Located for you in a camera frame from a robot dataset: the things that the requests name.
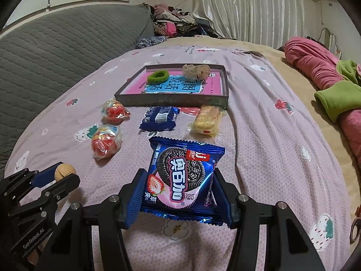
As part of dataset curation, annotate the blue red chocolate egg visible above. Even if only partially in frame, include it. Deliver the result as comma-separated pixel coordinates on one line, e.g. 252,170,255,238
91,125,122,160

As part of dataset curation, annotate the small blue Oreo pack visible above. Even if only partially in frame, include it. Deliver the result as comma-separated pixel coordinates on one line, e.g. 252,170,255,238
139,106,180,131

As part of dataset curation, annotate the large blue Oreo packet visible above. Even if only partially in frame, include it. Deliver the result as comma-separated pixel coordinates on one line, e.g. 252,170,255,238
140,136,225,226

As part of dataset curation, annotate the yellow cracker pack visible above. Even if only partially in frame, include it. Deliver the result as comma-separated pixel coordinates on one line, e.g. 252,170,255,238
188,105,226,137

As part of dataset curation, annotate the beige lace scrunchie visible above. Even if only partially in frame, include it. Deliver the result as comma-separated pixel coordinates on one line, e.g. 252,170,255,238
182,64,211,81

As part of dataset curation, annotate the pink strawberry print blanket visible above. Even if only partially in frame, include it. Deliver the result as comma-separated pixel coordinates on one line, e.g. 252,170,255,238
5,46,351,270

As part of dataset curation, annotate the grey quilted headboard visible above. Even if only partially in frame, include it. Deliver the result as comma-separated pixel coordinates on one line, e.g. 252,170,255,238
1,3,154,177

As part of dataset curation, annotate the shallow brown box tray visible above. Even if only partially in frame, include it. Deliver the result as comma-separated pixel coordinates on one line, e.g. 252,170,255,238
114,64,229,110

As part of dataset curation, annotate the green fleece garment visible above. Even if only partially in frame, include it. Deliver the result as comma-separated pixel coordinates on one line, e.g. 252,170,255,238
315,60,360,123

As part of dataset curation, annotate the dark floral cloth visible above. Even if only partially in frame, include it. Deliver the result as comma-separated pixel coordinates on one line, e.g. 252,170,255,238
135,36,167,49

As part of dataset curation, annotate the pink folded quilt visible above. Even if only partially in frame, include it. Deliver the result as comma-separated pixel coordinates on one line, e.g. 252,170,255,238
285,37,360,163

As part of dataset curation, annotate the pile of clothes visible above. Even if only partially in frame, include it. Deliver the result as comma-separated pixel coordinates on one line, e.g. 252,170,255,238
149,3,221,39

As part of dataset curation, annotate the white striped curtain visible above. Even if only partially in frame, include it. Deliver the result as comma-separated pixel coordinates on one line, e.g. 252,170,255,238
193,0,305,48

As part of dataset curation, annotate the green fuzzy hair tie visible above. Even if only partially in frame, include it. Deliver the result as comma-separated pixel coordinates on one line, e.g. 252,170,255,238
146,69,170,86

